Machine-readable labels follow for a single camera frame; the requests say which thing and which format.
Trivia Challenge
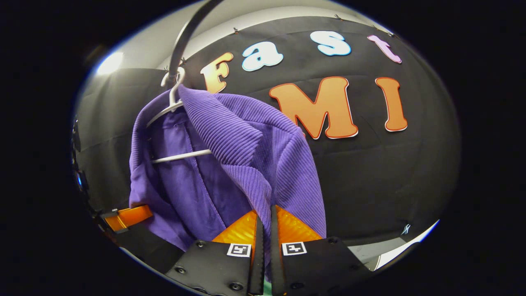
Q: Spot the white plastic hanger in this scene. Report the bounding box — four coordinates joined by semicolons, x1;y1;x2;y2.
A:
146;68;212;165

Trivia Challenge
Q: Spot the black backdrop cloth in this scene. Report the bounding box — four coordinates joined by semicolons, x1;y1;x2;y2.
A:
73;16;461;268

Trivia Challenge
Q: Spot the purple corduroy jacket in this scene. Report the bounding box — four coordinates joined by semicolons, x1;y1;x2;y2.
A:
129;84;327;280

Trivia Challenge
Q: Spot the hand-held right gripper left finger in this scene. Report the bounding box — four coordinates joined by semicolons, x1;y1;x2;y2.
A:
164;210;265;296

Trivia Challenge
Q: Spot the ceiling light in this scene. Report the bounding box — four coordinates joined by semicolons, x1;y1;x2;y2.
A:
97;52;124;75

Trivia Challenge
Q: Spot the black clothes rack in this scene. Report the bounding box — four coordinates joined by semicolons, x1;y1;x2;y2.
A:
168;0;224;79

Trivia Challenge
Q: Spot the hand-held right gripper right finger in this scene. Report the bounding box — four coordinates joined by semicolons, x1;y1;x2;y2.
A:
270;204;374;296

